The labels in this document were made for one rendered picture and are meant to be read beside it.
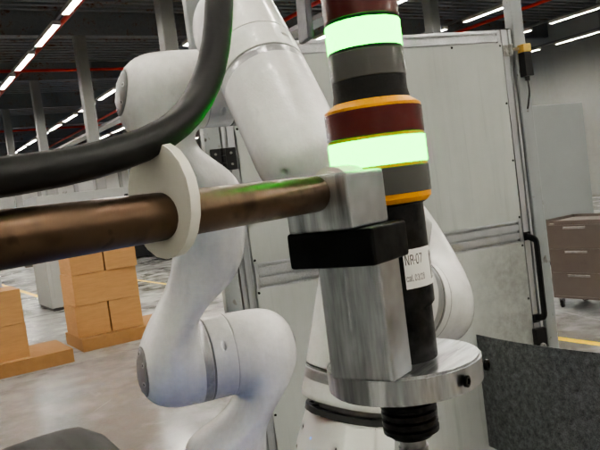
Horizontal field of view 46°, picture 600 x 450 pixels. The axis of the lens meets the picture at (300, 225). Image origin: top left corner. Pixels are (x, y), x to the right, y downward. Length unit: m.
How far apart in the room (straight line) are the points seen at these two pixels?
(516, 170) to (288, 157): 2.05
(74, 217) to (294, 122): 0.46
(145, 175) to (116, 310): 8.42
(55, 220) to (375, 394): 0.17
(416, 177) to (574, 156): 10.69
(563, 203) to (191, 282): 9.92
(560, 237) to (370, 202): 7.11
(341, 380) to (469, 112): 2.25
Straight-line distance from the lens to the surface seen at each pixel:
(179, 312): 0.96
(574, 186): 10.94
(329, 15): 0.32
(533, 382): 2.40
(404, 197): 0.30
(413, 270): 0.31
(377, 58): 0.31
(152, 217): 0.19
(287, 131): 0.62
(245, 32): 0.71
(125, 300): 8.65
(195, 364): 0.99
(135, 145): 0.20
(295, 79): 0.66
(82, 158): 0.19
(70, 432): 0.41
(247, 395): 1.05
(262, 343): 1.01
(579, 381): 2.30
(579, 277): 7.33
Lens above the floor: 1.54
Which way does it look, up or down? 3 degrees down
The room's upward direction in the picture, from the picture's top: 7 degrees counter-clockwise
